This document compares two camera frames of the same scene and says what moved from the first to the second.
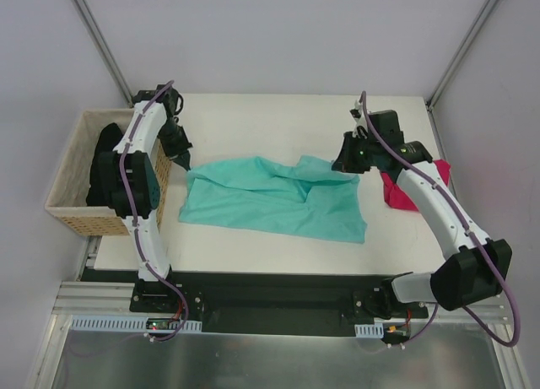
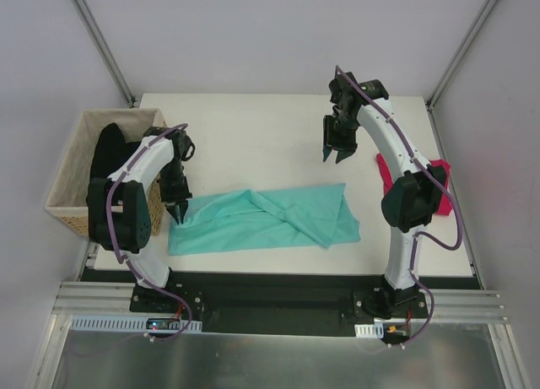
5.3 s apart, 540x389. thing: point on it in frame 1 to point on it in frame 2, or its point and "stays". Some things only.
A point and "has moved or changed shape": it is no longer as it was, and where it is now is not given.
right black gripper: (345, 153) to (338, 143)
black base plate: (267, 303) stays
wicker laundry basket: (67, 200) stays
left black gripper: (177, 149) to (177, 197)
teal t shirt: (302, 197) has moved or changed shape
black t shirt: (108, 139) stays
